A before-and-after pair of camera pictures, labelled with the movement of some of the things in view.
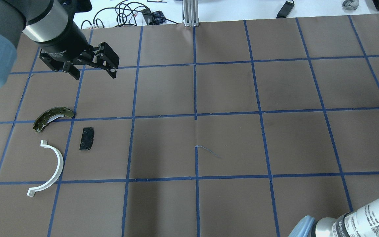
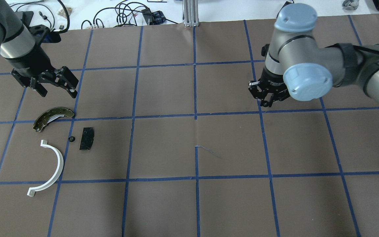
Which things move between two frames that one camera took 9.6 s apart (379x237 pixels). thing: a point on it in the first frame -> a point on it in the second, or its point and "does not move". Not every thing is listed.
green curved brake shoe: [50, 115] does not move
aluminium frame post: [190, 11] does not move
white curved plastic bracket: [31, 192] does not move
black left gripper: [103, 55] -> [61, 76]
